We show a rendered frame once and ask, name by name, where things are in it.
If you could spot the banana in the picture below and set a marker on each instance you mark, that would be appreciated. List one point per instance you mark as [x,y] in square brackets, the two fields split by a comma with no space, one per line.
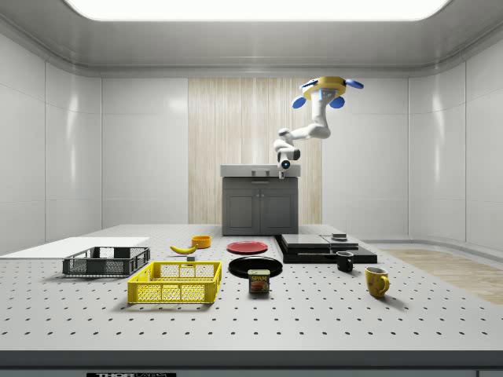
[183,250]

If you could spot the black plate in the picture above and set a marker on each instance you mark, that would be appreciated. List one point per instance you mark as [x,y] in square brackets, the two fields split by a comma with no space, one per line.
[243,265]

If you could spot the yellow mug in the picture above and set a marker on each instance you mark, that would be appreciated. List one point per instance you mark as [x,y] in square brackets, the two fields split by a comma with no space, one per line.
[375,282]

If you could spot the yellow bowl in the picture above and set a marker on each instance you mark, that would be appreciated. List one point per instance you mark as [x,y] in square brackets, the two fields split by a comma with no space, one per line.
[200,242]

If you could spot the dark grey basket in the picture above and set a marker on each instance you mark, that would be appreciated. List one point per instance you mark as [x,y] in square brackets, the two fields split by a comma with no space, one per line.
[78,266]

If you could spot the flat-sided can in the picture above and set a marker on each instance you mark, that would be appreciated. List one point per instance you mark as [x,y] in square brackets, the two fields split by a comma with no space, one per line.
[259,282]

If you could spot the grey cabinet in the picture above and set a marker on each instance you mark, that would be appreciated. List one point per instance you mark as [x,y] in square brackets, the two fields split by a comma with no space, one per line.
[259,208]

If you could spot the red plate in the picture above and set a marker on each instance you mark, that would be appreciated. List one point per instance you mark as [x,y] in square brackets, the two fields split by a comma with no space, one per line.
[247,247]

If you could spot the white board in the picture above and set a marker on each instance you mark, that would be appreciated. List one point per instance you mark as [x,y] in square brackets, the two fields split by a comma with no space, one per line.
[78,245]

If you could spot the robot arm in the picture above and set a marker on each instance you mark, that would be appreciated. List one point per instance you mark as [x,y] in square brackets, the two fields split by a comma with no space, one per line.
[319,118]

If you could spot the black mug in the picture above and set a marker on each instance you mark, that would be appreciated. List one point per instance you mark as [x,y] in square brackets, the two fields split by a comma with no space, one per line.
[344,262]

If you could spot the yellow basket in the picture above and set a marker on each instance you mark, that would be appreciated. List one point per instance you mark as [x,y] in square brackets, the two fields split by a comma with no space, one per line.
[173,292]

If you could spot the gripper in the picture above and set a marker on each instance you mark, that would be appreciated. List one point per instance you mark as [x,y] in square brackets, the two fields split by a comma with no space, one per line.
[282,173]

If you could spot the black stove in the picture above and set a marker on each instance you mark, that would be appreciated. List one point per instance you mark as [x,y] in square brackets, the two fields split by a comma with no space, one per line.
[306,247]

